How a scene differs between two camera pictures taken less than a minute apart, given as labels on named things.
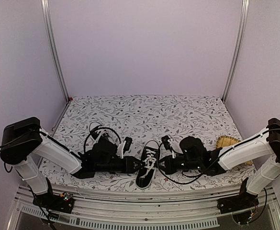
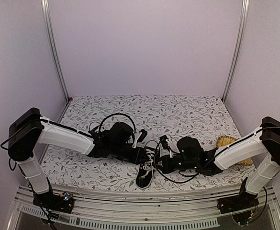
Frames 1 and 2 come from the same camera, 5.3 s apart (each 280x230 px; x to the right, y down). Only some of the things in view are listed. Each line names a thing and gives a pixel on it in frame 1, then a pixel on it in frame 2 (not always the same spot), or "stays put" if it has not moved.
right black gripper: (169, 168) stays put
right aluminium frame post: (240, 44) stays put
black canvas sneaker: (145, 177) stays put
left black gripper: (129, 165) -> (136, 159)
